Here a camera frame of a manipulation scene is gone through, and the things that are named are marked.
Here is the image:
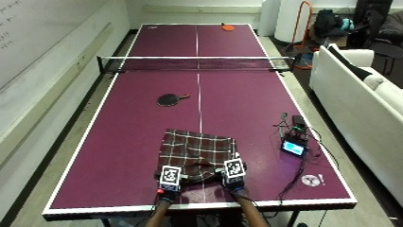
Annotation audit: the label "person's left hand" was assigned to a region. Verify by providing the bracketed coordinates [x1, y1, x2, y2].
[154, 169, 188, 202]

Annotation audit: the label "person's right hand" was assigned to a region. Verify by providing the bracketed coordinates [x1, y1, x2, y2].
[214, 167, 248, 193]

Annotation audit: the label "plaid brown shorts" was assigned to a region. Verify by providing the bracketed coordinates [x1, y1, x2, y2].
[155, 128, 239, 183]

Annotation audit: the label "white marker cube left glove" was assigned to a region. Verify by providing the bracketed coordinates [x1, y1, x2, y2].
[158, 165, 182, 185]

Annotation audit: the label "white marker cube glove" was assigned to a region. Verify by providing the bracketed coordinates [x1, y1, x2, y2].
[158, 165, 182, 185]
[223, 157, 247, 179]

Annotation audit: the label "white marker cube right glove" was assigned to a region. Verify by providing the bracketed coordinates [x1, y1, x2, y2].
[223, 157, 247, 179]

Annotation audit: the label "black table tennis paddle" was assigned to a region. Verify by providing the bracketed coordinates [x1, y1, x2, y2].
[155, 93, 191, 108]

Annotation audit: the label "white sofa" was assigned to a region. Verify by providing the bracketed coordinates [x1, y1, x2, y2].
[308, 43, 403, 206]

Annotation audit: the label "black table tennis net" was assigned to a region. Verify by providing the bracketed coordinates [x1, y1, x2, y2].
[95, 55, 296, 75]

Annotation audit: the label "white cylindrical column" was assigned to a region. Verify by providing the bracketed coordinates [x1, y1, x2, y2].
[272, 0, 312, 44]

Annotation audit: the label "pile of dark bags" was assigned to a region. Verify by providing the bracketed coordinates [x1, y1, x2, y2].
[312, 9, 356, 41]

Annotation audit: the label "whiteboard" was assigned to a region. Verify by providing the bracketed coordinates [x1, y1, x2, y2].
[0, 0, 110, 91]

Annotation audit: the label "black chair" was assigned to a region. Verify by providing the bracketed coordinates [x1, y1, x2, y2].
[351, 0, 403, 77]

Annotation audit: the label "black cable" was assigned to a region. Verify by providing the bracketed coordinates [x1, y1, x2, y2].
[274, 126, 343, 202]

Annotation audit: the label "recording device with lit screen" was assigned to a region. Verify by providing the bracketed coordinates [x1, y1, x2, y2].
[274, 112, 312, 158]

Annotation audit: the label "orange metal frame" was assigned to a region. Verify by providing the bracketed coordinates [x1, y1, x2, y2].
[290, 0, 315, 70]

